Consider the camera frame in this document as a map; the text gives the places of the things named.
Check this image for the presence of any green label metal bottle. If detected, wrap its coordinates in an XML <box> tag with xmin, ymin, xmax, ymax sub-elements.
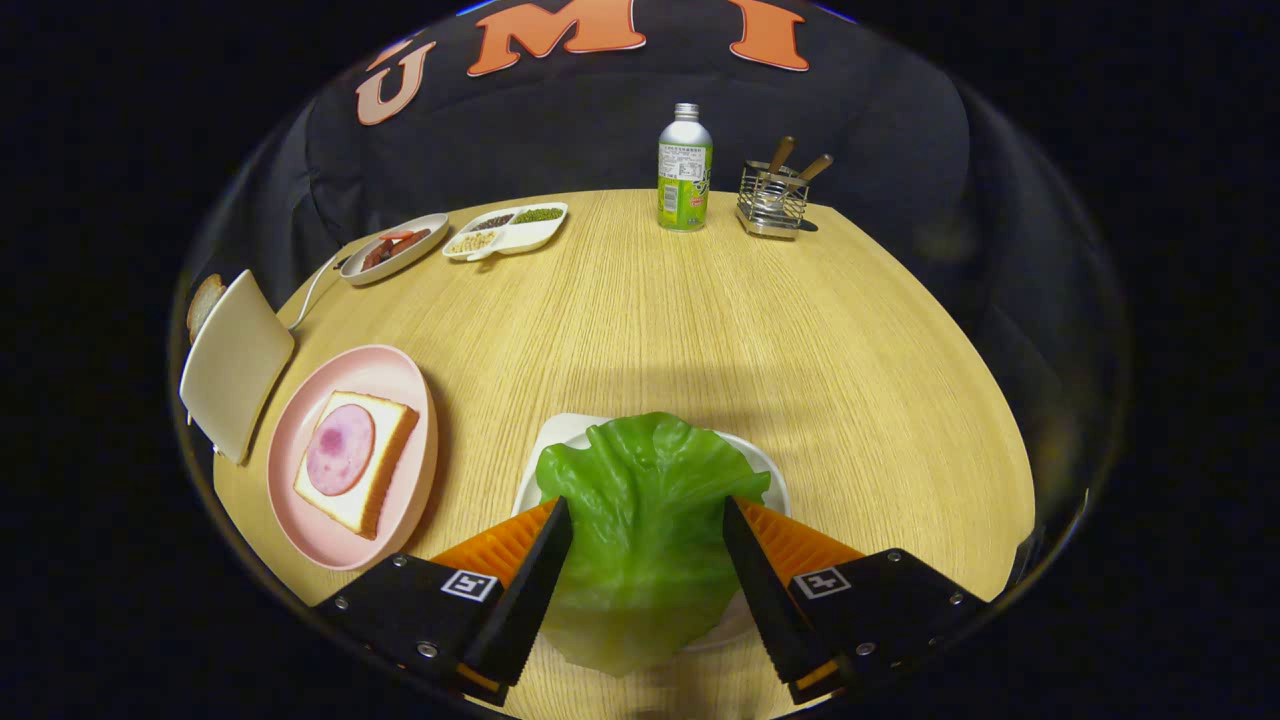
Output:
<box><xmin>657</xmin><ymin>103</ymin><xmax>714</xmax><ymax>233</ymax></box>

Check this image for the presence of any white oblong plate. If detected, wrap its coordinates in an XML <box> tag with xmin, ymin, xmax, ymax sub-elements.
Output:
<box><xmin>512</xmin><ymin>412</ymin><xmax>793</xmax><ymax>651</ymax></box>

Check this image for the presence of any grey round plate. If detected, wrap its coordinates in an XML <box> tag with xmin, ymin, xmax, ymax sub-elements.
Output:
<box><xmin>339</xmin><ymin>213</ymin><xmax>451</xmax><ymax>287</ymax></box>

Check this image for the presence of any white toaster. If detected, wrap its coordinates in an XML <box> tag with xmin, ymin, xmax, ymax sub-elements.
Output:
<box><xmin>179</xmin><ymin>269</ymin><xmax>297</xmax><ymax>465</ymax></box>

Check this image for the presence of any brown toast slice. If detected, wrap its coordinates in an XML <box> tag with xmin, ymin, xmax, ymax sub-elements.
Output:
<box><xmin>186</xmin><ymin>273</ymin><xmax>228</xmax><ymax>343</ymax></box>

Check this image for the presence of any black backdrop cloth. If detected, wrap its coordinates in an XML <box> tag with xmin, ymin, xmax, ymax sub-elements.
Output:
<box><xmin>185</xmin><ymin>0</ymin><xmax>1121</xmax><ymax>401</ymax></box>

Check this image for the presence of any pink ham slice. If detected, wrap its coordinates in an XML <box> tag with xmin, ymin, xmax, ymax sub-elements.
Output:
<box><xmin>305</xmin><ymin>403</ymin><xmax>377</xmax><ymax>497</ymax></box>

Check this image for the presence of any white divided dish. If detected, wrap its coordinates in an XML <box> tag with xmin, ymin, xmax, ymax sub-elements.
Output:
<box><xmin>442</xmin><ymin>202</ymin><xmax>569</xmax><ymax>263</ymax></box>

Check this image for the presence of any white toaster cable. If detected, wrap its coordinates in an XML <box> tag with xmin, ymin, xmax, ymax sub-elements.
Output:
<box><xmin>288</xmin><ymin>248</ymin><xmax>346</xmax><ymax>331</ymax></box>

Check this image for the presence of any pink plate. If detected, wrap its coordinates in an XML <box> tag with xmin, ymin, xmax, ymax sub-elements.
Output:
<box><xmin>266</xmin><ymin>345</ymin><xmax>439</xmax><ymax>571</ymax></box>

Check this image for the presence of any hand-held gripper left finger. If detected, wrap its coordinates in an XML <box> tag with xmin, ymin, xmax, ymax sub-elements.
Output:
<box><xmin>312</xmin><ymin>497</ymin><xmax>574</xmax><ymax>707</ymax></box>

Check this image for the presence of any green lettuce leaf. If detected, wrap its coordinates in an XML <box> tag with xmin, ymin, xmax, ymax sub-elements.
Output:
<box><xmin>535</xmin><ymin>412</ymin><xmax>773</xmax><ymax>679</ymax></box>

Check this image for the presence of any white bread slice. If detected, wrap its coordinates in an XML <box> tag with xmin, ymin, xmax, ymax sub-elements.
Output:
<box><xmin>293</xmin><ymin>390</ymin><xmax>421</xmax><ymax>541</ymax></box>

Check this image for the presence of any wire mesh utensil holder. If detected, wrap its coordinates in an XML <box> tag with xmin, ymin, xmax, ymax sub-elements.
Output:
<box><xmin>736</xmin><ymin>160</ymin><xmax>811</xmax><ymax>239</ymax></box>

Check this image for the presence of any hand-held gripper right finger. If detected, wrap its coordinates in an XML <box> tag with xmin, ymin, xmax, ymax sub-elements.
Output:
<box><xmin>722</xmin><ymin>495</ymin><xmax>991</xmax><ymax>706</ymax></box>

